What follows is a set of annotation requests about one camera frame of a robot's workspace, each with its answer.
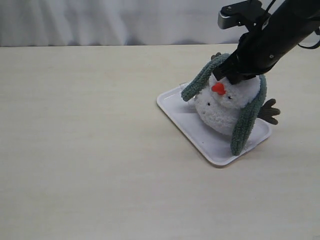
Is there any white backdrop curtain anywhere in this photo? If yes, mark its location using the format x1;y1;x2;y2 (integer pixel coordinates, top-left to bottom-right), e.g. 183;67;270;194
0;0;246;47

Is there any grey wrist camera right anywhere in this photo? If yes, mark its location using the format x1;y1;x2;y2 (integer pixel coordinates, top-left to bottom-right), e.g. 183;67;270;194
217;0;265;31

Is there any green knitted scarf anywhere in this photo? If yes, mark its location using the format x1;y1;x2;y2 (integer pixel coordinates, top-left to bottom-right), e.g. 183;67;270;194
180;53;268;156

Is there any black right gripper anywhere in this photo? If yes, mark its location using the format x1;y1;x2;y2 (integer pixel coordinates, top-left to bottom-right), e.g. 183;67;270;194
212;31;300;85

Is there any white plush snowman toy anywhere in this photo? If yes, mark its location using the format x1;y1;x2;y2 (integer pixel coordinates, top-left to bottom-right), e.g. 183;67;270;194
194;51;281;137

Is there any white plastic tray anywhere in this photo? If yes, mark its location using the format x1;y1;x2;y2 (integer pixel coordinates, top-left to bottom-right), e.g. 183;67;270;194
156;83;272;168

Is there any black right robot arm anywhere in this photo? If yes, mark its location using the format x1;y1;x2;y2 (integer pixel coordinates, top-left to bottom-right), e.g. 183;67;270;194
213;0;320;85

